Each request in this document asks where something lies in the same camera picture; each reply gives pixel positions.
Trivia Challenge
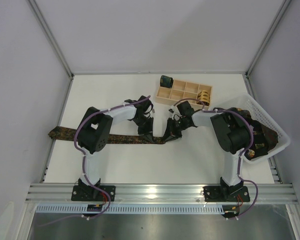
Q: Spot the aluminium mounting rail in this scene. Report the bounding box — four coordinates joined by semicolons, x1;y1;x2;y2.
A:
25;183;298;205

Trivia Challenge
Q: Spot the white plastic basket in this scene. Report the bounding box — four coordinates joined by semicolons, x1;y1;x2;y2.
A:
208;93;291;165

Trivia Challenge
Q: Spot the dark key-patterned tie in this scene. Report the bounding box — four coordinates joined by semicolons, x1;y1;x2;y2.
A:
48;126;166;145

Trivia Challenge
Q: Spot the rolled dark green tie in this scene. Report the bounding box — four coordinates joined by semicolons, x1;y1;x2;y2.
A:
159;75;174;89

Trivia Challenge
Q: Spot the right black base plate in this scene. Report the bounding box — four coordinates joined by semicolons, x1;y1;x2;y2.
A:
203;185;251;203

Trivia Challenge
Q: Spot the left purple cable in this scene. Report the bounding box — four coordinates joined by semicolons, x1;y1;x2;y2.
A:
38;94;152;227

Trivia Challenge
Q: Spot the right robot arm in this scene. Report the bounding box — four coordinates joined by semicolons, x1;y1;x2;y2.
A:
162;98;254;195

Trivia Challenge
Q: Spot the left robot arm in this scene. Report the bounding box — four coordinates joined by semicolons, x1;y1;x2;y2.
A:
73;95;154;192

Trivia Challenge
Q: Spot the wooden compartment box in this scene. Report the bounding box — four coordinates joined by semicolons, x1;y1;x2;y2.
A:
155;79;213;110

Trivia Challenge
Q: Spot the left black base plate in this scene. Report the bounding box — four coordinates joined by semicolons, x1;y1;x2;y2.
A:
70;184;116;202

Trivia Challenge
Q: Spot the rolled gold patterned tie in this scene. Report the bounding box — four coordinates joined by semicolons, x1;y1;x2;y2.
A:
197;90;211;106

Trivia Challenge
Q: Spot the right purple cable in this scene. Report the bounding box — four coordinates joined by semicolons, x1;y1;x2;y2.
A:
168;98;261;221

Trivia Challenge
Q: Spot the purple cable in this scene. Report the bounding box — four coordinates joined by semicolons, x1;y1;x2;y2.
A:
168;98;261;221
38;94;152;227

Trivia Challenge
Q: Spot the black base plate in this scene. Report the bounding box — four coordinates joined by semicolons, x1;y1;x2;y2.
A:
70;184;116;202
203;185;251;203

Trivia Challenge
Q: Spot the pile of dark ties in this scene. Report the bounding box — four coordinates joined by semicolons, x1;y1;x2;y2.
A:
229;107;279;161

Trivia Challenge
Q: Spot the white slotted cable duct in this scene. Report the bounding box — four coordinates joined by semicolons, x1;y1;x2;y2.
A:
36;203;227;215

